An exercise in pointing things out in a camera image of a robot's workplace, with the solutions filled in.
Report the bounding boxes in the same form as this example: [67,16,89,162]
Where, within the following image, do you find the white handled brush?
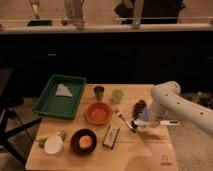
[131,120,180,129]

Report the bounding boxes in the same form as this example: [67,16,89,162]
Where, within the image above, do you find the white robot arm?
[134,81,213,137]

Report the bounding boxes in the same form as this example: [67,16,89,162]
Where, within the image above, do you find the silver metal fork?
[115,109,134,130]

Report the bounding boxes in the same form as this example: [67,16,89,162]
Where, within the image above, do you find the green plastic cup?
[112,89,123,104]

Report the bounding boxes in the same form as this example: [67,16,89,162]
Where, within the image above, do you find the orange plastic bowl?
[85,102,113,125]

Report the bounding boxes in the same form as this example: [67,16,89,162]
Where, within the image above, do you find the dark metal cup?
[93,86,104,101]

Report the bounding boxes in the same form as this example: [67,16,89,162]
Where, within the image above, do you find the orange fruit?
[79,135,92,149]

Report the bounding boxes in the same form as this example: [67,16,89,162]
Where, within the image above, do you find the dark brown bowl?
[70,129,97,156]

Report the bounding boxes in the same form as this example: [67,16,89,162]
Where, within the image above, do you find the green plastic tray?
[33,75,86,120]

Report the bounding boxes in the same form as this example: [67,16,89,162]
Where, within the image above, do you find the white crumpled cloth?
[55,84,72,97]

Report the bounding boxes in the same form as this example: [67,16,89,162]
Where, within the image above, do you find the white round lid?
[44,135,63,155]

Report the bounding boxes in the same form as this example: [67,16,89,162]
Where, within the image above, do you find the person in dark clothes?
[114,0,185,24]

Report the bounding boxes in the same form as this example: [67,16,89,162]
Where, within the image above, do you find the green vegetable toy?
[38,131,67,148]

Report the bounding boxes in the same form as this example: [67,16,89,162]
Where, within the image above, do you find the green box on counter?
[27,20,52,27]

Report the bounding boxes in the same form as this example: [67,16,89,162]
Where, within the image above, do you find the black chair frame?
[0,68,41,165]

